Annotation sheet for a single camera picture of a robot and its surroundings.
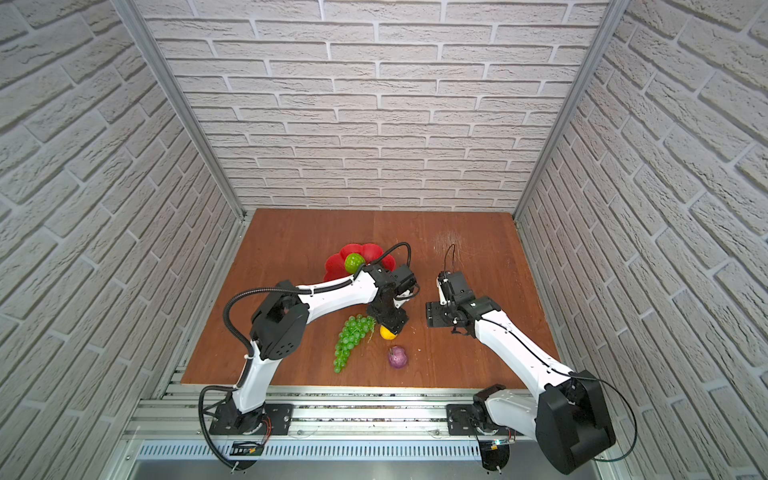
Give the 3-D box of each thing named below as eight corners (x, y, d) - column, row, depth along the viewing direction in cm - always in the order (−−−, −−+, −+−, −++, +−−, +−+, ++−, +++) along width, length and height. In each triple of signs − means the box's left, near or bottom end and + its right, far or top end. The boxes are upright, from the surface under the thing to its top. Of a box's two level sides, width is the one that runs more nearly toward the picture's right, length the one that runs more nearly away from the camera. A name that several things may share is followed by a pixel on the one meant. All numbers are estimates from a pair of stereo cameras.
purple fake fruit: (395, 372, 83) (396, 367, 79) (386, 357, 86) (386, 350, 82) (408, 363, 85) (409, 358, 81) (399, 348, 88) (399, 342, 83)
